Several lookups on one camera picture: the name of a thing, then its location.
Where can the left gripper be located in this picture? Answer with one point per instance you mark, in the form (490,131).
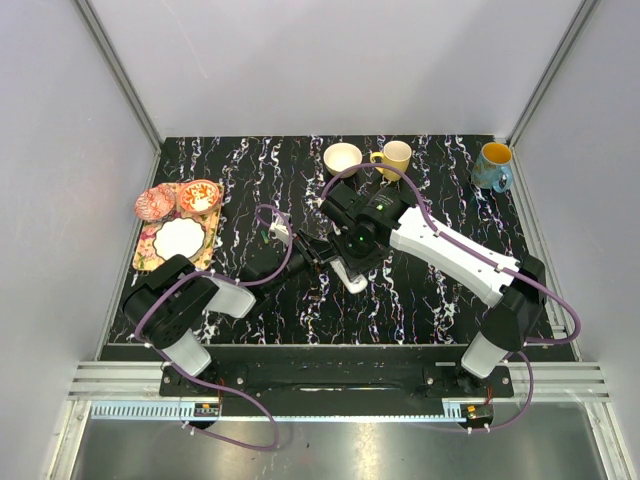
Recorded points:
(315,251)

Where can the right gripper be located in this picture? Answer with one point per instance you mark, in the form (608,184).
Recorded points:
(356,265)

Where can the white remote control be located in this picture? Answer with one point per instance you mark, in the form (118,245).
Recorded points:
(354,282)

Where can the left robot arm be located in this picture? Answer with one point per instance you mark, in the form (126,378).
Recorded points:
(167,304)

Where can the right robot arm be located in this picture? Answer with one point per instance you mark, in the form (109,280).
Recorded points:
(368,227)

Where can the cream ceramic bowl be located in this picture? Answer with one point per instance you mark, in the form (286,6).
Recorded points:
(341,156)

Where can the yellow mug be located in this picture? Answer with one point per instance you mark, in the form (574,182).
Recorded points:
(396,154)

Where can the orange floral small bowl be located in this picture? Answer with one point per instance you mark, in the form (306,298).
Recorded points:
(199,196)

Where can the white scalloped plate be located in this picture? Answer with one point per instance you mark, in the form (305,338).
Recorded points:
(181,236)

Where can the blue butterfly mug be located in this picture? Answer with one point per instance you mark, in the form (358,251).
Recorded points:
(492,168)

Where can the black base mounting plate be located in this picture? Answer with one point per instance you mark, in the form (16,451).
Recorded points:
(350,381)

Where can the floral rectangular tray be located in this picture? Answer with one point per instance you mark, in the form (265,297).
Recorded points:
(145,258)

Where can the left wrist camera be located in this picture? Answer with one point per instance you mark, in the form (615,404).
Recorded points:
(280,226)

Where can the aluminium rail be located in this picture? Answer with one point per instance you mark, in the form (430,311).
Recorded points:
(98,380)

